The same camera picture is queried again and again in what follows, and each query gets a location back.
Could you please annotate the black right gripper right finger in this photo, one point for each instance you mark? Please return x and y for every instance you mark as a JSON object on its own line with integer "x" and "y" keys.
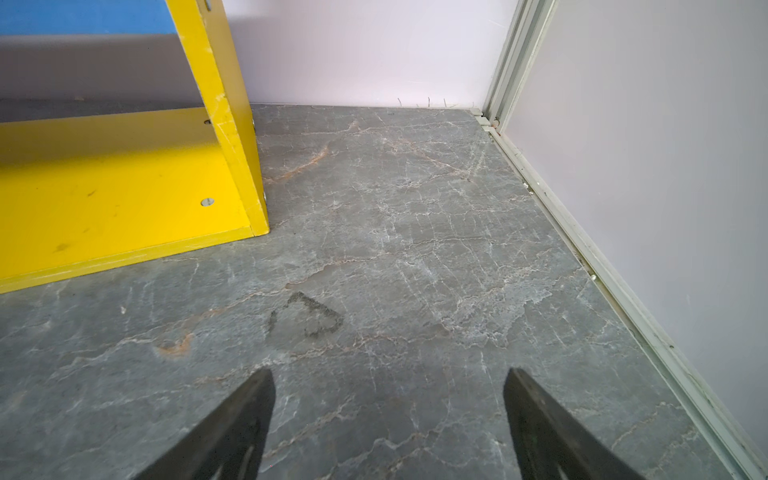
{"x": 549, "y": 442}

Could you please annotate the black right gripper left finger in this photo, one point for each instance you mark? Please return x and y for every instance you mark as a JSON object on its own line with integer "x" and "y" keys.
{"x": 228, "y": 443}

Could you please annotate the yellow wooden bookshelf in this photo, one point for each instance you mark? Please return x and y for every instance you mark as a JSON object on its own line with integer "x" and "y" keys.
{"x": 89, "y": 193}

